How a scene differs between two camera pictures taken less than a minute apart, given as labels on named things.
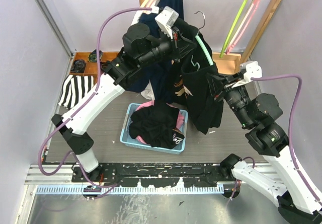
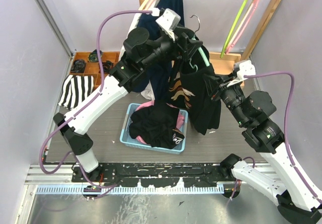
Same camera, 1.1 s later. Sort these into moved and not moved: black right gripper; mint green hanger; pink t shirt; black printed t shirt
Moved: mint green hanger
Not moved: black right gripper; black printed t shirt; pink t shirt
